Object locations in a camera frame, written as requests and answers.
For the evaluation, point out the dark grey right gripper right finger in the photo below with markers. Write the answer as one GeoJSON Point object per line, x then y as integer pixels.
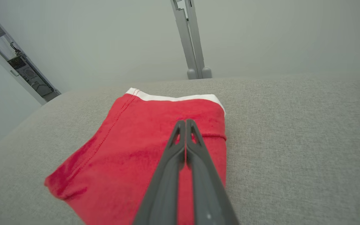
{"type": "Point", "coordinates": [208, 193]}

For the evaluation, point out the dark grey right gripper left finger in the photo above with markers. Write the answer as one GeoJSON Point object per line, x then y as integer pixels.
{"type": "Point", "coordinates": [164, 187]}

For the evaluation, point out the red and white shorts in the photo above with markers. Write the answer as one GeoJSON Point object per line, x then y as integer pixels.
{"type": "Point", "coordinates": [130, 150]}

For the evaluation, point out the grey computer tower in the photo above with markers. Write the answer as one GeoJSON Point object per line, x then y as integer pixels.
{"type": "Point", "coordinates": [31, 76]}

